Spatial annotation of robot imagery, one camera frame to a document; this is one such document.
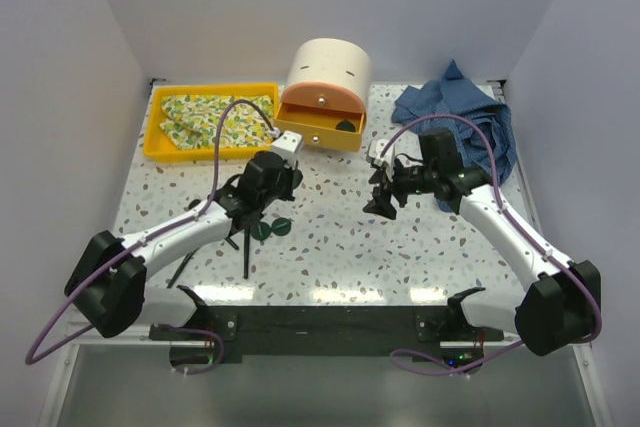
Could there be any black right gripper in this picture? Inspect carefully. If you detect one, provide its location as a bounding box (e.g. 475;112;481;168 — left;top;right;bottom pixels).
363;155;437;220

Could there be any round cream drawer organizer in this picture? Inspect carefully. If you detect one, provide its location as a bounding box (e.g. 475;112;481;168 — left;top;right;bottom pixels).
274;38;372;152

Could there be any yellow plastic tray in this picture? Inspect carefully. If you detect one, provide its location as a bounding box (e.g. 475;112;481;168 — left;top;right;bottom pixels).
143;83;279;163

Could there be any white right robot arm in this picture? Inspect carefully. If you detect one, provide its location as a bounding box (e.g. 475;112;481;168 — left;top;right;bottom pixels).
363;129;602;356

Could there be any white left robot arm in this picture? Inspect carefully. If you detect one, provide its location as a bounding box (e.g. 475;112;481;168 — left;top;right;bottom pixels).
65;148;302;339

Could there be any black fan makeup brush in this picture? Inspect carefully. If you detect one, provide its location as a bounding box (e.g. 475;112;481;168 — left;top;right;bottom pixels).
243;227;251;280

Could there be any black thin makeup brush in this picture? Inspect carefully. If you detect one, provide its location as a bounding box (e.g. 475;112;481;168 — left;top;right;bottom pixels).
225;237;240;251

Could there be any short black makeup brush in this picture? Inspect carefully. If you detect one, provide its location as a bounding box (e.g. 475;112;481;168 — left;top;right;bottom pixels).
166;251;195;289

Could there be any lemon print cloth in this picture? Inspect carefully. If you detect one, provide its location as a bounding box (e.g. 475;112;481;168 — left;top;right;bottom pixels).
160;94;271;150

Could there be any blue checkered cloth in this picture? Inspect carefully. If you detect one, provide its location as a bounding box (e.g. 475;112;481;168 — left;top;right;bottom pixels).
391;61;518;185

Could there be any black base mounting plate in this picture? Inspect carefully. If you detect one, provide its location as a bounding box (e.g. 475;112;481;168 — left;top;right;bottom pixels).
149;306;504;366

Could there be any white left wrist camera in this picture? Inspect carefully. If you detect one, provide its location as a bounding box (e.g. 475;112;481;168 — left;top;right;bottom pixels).
270;131;304;169

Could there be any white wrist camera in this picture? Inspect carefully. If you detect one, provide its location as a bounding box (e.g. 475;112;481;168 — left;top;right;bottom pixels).
270;131;304;169
366;139;395;171

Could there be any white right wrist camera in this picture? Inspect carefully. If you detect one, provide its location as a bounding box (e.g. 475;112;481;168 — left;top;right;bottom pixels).
366;139;395;171

